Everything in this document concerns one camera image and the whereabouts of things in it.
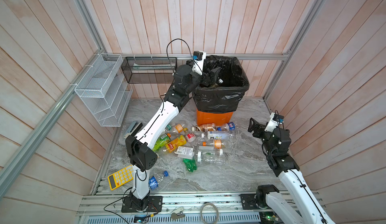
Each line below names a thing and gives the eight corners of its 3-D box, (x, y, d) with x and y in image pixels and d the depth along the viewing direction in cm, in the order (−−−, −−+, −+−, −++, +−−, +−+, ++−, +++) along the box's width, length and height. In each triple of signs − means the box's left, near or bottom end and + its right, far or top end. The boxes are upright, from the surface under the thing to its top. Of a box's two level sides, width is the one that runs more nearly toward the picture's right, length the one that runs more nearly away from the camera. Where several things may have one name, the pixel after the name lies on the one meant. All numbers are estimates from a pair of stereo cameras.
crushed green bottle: (189, 173, 85) (189, 171, 82) (183, 161, 89) (183, 158, 86) (198, 168, 87) (198, 166, 83) (191, 157, 91) (191, 154, 88)
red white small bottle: (189, 143, 95) (189, 140, 92) (185, 138, 98) (185, 135, 94) (196, 139, 97) (196, 136, 94) (191, 134, 100) (192, 131, 96)
